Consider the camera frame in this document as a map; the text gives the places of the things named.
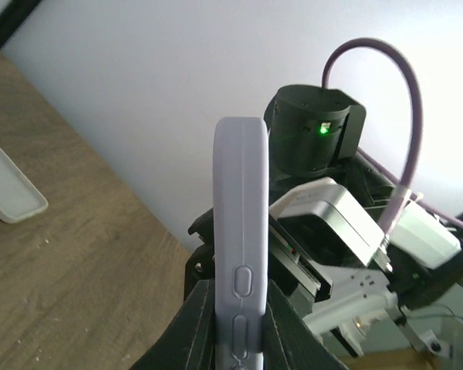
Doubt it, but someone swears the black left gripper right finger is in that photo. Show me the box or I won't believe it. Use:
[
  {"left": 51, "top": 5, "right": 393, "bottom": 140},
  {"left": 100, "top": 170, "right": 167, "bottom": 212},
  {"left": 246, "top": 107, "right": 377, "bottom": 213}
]
[{"left": 262, "top": 280, "right": 346, "bottom": 370}]

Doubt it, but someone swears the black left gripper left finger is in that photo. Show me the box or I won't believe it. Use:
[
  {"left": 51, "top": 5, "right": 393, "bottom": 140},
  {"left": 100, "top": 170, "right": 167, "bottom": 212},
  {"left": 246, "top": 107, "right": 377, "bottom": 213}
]
[{"left": 133, "top": 280, "right": 215, "bottom": 370}]

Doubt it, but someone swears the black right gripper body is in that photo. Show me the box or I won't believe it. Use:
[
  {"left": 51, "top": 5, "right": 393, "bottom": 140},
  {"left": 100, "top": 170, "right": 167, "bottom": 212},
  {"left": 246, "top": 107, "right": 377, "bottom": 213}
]
[{"left": 183, "top": 210, "right": 410, "bottom": 358}]

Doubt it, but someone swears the phone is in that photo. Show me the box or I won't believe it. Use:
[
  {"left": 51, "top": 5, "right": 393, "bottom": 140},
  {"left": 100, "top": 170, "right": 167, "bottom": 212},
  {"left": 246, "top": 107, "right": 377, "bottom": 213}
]
[{"left": 212, "top": 117, "right": 269, "bottom": 369}]

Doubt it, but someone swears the cream pink phone case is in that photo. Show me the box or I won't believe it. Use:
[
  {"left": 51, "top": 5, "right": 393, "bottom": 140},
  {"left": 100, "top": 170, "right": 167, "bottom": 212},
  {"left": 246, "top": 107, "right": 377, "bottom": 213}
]
[{"left": 0, "top": 147, "right": 49, "bottom": 224}]

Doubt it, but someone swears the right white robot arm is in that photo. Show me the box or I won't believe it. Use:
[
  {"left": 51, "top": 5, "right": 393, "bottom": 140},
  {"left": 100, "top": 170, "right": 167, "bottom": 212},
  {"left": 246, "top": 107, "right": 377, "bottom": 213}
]
[{"left": 262, "top": 85, "right": 463, "bottom": 364}]

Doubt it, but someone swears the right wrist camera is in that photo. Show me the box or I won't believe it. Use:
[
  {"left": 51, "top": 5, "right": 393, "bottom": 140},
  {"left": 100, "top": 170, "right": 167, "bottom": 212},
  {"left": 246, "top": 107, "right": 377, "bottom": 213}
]
[{"left": 269, "top": 177, "right": 393, "bottom": 271}]

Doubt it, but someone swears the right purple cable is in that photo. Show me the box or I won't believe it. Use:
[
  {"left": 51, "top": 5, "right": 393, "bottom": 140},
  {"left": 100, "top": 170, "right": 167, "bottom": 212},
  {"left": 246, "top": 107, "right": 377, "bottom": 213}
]
[{"left": 322, "top": 37, "right": 463, "bottom": 247}]

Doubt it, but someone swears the black enclosure frame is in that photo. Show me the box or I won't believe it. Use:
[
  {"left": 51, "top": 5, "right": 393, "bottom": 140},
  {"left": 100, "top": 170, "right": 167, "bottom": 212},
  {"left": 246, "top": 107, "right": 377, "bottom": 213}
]
[{"left": 0, "top": 0, "right": 42, "bottom": 49}]

